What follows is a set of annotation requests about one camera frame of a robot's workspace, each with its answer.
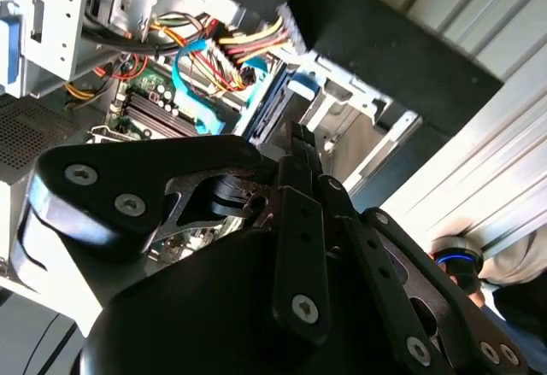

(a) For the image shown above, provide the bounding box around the hard disk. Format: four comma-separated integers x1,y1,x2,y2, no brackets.
232,65,322,148

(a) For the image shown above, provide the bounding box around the person's hand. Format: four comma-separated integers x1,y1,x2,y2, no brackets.
439,259,489,310

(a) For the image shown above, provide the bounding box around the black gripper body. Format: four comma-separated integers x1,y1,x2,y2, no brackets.
79,173,450,375

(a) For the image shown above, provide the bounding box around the red yellow power wire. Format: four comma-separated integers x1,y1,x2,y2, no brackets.
217,2,308,65

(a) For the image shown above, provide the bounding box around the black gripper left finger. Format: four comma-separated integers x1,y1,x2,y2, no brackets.
10,121,333,347

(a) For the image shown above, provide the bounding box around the long blue data wire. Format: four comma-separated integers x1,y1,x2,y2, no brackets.
170,38,227,136

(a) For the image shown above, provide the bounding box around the round black tool blue ring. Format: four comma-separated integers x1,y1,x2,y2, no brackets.
430,237,485,280

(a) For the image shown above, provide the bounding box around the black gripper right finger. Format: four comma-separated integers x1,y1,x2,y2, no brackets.
301,122,532,375

